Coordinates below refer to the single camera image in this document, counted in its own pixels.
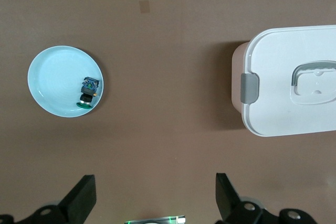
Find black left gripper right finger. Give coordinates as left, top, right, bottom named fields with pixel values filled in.
left=214, top=173, right=320, bottom=224

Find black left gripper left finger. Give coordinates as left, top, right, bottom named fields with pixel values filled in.
left=0, top=174, right=97, bottom=224

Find light blue round plate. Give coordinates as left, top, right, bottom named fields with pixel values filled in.
left=27, top=45, right=105, bottom=119

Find white lidded lunch box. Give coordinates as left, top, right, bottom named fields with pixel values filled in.
left=230, top=24, right=336, bottom=137

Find brown tape patch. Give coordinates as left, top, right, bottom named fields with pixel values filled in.
left=139, top=0, right=151, bottom=15

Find green push button switch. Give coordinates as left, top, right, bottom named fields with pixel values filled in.
left=76, top=76, right=101, bottom=109

